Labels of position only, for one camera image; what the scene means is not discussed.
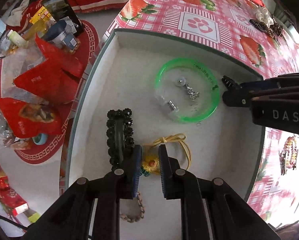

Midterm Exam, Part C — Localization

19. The white dotted scrunchie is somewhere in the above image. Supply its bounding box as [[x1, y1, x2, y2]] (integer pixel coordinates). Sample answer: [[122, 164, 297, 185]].
[[255, 7, 274, 27]]

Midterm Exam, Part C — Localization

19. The black beaded hair clip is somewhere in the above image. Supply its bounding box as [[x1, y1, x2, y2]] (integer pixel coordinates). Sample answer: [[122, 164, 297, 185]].
[[106, 108, 135, 170]]

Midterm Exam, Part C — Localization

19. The yellow sunflower hair tie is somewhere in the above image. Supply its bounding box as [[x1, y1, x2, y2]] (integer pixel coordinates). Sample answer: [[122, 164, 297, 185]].
[[140, 133, 192, 177]]

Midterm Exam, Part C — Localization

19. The leopard print scrunchie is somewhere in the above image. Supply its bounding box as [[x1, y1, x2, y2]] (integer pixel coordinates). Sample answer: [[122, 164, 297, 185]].
[[269, 21, 283, 37]]

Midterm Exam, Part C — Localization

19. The green translucent bangle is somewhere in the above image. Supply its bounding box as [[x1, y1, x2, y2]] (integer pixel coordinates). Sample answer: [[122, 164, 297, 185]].
[[154, 58, 219, 123]]

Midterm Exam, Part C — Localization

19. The colourful spiral bead bracelet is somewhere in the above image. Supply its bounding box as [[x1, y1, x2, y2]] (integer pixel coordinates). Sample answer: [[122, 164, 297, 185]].
[[278, 135, 299, 176]]

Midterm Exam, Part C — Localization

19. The round red patterned mat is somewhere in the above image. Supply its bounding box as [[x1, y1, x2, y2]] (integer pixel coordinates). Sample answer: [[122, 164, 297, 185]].
[[15, 20, 98, 165]]

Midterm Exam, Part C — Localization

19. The white jewelry tray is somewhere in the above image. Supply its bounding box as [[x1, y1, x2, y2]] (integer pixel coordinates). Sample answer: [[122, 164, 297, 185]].
[[64, 28, 267, 240]]

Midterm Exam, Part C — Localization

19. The pink strawberry checkered tablecloth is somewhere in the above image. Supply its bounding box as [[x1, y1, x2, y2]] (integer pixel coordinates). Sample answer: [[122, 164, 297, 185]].
[[111, 0, 299, 228]]

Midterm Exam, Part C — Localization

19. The red packaging bag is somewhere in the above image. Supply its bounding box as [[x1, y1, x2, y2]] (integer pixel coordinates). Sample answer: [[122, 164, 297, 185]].
[[0, 37, 84, 139]]

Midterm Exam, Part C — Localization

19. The silver dangling earring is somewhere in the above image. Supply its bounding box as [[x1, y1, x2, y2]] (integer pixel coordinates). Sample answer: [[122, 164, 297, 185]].
[[176, 77, 200, 101]]

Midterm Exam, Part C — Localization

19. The black spiral hair tie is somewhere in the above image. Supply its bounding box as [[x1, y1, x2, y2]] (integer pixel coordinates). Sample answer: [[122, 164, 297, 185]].
[[249, 18, 269, 33]]

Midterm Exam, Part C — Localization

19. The braided tan rope bracelet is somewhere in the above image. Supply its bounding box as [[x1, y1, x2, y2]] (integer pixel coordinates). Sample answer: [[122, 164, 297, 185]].
[[119, 191, 146, 224]]

